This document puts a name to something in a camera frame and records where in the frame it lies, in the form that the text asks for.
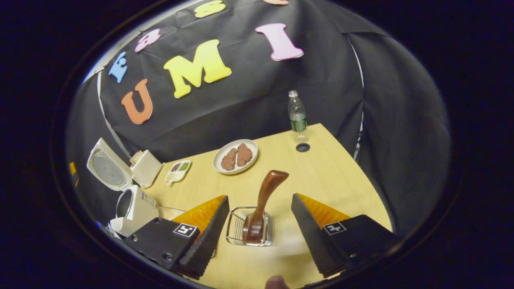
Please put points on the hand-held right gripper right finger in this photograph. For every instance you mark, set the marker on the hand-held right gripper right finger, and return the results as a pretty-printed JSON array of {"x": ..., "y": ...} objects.
[{"x": 311, "y": 241}]

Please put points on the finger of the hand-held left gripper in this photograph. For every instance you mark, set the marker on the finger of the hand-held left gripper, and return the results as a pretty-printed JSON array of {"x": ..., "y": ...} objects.
[{"x": 73, "y": 170}]

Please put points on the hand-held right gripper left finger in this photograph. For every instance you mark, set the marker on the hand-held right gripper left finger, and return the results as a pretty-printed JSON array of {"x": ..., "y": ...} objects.
[{"x": 204, "y": 241}]

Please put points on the brown wooden spoon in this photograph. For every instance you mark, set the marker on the brown wooden spoon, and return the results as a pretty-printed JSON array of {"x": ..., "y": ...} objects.
[{"x": 265, "y": 192}]

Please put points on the white rice cooker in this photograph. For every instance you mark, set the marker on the white rice cooker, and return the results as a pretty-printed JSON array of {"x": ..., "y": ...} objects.
[{"x": 138, "y": 208}]

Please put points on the white toaster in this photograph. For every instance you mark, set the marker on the white toaster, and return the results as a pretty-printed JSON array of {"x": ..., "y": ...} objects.
[{"x": 146, "y": 168}]

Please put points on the white divided condiment dish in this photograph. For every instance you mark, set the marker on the white divided condiment dish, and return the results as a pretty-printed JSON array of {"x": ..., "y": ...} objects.
[{"x": 178, "y": 171}]

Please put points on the brown meat piece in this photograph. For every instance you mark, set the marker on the brown meat piece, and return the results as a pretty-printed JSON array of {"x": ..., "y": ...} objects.
[
  {"x": 244, "y": 154},
  {"x": 229, "y": 159}
]

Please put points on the white round plate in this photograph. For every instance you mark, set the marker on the white round plate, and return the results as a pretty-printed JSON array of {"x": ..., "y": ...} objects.
[{"x": 223, "y": 152}]

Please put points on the green label water bottle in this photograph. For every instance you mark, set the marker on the green label water bottle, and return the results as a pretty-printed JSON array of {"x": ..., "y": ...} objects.
[{"x": 297, "y": 116}]

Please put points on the black backdrop cloth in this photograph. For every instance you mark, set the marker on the black backdrop cloth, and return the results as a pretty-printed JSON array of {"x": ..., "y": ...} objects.
[{"x": 249, "y": 100}]

